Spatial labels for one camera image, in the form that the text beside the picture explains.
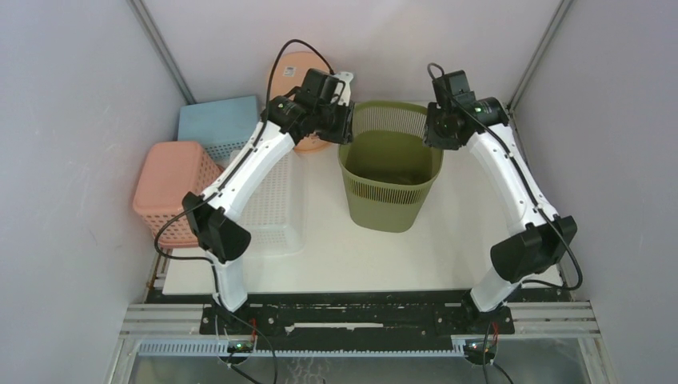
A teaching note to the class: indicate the orange capybara bucket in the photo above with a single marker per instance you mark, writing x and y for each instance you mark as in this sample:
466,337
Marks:
290,72

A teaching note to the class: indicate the blue plastic basket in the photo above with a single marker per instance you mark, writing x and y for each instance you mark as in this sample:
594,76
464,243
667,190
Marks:
221,127

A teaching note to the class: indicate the green mesh waste bin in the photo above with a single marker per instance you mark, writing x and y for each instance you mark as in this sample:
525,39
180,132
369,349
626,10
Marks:
387,170

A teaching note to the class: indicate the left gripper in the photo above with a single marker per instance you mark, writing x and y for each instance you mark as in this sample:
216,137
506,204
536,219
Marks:
344,134

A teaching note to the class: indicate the pink plastic basket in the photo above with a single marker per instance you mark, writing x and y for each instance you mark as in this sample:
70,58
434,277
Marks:
170,171

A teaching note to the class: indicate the clear white plastic tray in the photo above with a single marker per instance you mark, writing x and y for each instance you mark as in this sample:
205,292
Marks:
275,214

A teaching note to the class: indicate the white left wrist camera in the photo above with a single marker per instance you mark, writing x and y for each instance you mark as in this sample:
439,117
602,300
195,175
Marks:
342,94

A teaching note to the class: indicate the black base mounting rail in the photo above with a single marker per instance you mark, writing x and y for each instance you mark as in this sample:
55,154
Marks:
396,321

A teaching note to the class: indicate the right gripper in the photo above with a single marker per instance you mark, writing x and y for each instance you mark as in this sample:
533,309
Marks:
431,139

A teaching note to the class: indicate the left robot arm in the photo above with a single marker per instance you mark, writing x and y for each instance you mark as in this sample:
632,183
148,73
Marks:
213,215

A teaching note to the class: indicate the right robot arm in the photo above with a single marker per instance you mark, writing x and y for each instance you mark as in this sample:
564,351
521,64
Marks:
538,236

